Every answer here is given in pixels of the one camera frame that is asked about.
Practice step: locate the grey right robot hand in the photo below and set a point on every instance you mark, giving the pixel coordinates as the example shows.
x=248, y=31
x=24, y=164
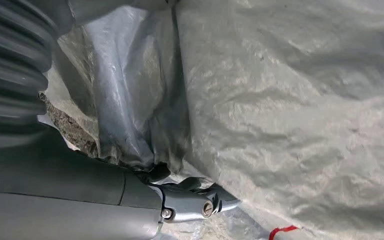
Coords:
x=53, y=198

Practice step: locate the ribbed grey right arm sleeve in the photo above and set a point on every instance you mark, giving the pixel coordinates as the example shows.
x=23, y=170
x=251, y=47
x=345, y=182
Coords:
x=10, y=63

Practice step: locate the white woven sack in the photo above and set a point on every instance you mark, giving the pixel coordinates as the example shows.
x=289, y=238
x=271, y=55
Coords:
x=294, y=116

